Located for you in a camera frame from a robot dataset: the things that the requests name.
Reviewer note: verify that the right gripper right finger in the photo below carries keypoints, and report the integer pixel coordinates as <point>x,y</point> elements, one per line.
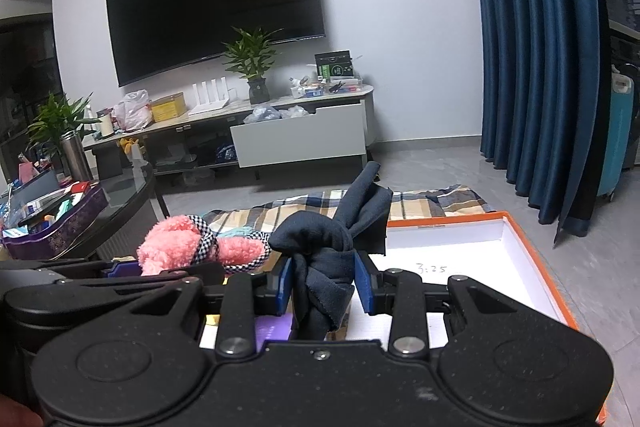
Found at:
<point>376,289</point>

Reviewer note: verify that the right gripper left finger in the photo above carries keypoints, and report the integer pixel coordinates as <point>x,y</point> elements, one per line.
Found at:
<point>272,289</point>

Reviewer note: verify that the dark navy cloth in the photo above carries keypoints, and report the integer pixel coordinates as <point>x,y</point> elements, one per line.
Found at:
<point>323,252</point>

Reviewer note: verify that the pink fluffy cloth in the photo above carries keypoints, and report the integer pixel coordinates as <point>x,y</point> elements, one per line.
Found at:
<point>188,241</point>

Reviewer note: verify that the person left hand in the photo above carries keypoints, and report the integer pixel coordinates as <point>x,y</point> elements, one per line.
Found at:
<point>13,414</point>

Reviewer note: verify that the purple tissue pack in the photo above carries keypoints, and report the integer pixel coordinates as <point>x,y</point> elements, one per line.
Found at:
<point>272,328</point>

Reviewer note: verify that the purple tray of items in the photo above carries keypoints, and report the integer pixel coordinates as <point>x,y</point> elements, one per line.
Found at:
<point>52,238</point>

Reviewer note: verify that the orange white box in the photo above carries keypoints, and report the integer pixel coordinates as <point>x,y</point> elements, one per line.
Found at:
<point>479,336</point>

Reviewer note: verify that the plaid blanket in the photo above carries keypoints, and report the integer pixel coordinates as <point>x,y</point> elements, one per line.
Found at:
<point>452,201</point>

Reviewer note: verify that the round black glass table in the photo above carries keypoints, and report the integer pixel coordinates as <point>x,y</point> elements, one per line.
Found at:
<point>134,205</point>

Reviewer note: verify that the steel thermos bottle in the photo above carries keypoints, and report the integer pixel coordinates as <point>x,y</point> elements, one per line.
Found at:
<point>75,156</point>

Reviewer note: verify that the white tv cabinet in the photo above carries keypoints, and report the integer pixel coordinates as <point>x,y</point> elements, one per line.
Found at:
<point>334,126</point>

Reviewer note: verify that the potted plant on table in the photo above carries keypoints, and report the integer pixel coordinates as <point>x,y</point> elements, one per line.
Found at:
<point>56,116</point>

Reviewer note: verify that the pink plastic bag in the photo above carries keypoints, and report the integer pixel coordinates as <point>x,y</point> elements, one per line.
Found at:
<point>133,111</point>

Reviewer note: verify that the white router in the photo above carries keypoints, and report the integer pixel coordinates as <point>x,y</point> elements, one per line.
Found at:
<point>210,95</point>

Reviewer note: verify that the yellow box on cabinet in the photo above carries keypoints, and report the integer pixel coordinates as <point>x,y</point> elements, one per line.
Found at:
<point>169,107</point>

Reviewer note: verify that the green black box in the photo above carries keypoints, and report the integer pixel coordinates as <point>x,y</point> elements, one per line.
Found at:
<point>334,65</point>

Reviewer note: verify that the potted plant on cabinet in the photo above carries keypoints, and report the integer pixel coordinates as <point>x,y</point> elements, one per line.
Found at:
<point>251,55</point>

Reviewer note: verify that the blue curtain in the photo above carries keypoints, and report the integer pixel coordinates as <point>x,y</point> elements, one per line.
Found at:
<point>545,104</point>

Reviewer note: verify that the teal suitcase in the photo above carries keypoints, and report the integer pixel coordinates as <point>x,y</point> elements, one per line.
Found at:
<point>622,104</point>

